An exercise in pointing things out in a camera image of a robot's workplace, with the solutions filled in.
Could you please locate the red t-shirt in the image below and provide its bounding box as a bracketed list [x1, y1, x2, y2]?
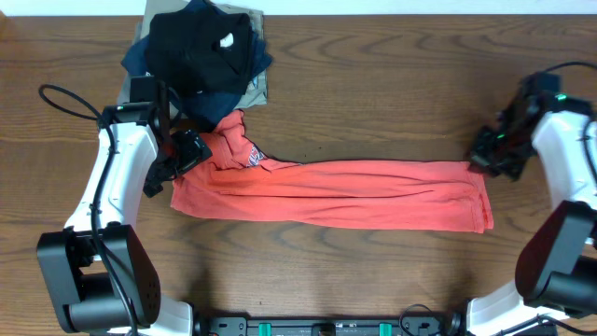
[171, 110, 494, 233]

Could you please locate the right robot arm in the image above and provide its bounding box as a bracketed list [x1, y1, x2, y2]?
[452, 69, 596, 335]

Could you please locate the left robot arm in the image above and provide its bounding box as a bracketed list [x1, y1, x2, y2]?
[36, 76, 212, 335]

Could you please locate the navy folded garment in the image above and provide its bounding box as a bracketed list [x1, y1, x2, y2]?
[121, 1, 272, 132]

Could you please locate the khaki folded garment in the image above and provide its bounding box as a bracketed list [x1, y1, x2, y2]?
[117, 0, 268, 108]

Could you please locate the black folded garment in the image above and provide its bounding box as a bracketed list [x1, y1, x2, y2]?
[145, 7, 253, 96]

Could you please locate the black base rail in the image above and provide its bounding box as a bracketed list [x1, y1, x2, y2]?
[193, 313, 470, 336]

